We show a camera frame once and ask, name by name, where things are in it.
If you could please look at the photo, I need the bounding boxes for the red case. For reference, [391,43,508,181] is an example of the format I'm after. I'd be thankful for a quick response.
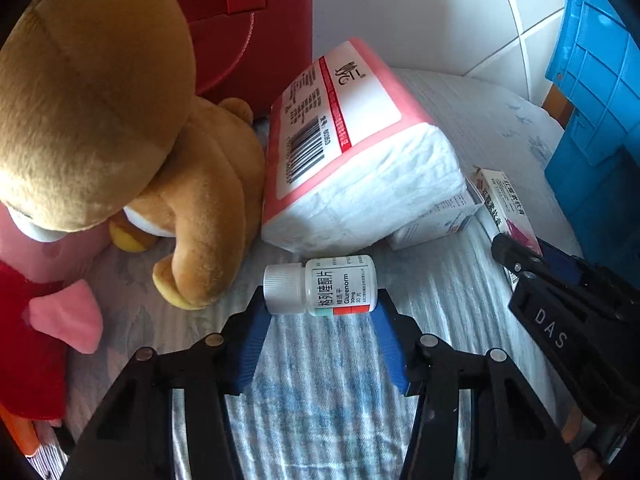
[155,0,313,121]

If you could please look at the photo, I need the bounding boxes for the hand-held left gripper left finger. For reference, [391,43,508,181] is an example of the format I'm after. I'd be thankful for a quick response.
[60,285,273,480]

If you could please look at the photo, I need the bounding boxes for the pink pig plush red clothes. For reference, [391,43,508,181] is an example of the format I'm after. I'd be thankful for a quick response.
[0,205,126,421]

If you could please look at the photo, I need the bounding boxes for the pink white medicine box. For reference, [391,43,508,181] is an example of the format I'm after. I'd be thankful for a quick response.
[472,167,545,288]

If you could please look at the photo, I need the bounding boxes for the pink tissue pack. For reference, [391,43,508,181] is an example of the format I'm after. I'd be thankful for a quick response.
[260,37,463,256]

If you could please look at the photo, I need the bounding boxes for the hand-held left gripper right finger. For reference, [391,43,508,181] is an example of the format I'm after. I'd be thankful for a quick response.
[370,287,583,480]

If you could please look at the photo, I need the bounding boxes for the white medicine bottle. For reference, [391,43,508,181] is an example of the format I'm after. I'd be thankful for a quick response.
[263,254,377,318]

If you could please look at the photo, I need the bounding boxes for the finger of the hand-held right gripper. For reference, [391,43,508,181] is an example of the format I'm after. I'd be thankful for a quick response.
[491,232,546,281]
[537,240,601,286]

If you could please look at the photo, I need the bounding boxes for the brown teddy bear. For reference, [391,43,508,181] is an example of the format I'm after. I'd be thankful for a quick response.
[0,0,268,311]

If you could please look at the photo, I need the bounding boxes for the white purple medicine box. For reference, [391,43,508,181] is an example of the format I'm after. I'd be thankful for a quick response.
[387,187,483,252]

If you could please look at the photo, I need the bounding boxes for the orange plush toy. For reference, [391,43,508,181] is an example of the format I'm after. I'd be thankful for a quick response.
[0,402,42,457]

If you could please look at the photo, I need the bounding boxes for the brown wooden furniture edge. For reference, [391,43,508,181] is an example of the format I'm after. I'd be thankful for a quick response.
[541,84,572,123]

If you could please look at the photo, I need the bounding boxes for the grey striped bed sheet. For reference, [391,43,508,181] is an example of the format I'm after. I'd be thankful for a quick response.
[30,67,586,480]

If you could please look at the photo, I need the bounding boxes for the person's right hand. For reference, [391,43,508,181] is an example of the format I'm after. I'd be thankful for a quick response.
[560,407,608,480]

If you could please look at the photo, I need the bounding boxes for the blue plastic crate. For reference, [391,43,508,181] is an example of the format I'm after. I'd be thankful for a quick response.
[544,0,640,266]

